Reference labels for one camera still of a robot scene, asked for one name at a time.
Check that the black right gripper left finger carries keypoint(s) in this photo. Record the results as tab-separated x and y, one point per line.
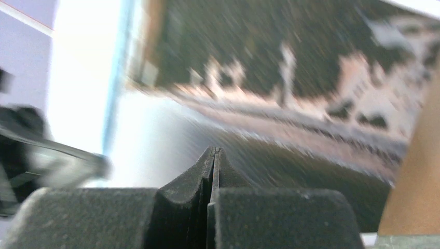
173	216

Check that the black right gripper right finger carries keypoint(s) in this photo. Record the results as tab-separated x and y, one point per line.
241	216

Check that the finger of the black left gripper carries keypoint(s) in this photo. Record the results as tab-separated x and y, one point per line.
30	161

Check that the coastal landscape photo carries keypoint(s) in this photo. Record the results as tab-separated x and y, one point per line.
298	94

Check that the brown frame backing board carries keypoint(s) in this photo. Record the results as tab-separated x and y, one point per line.
413	205

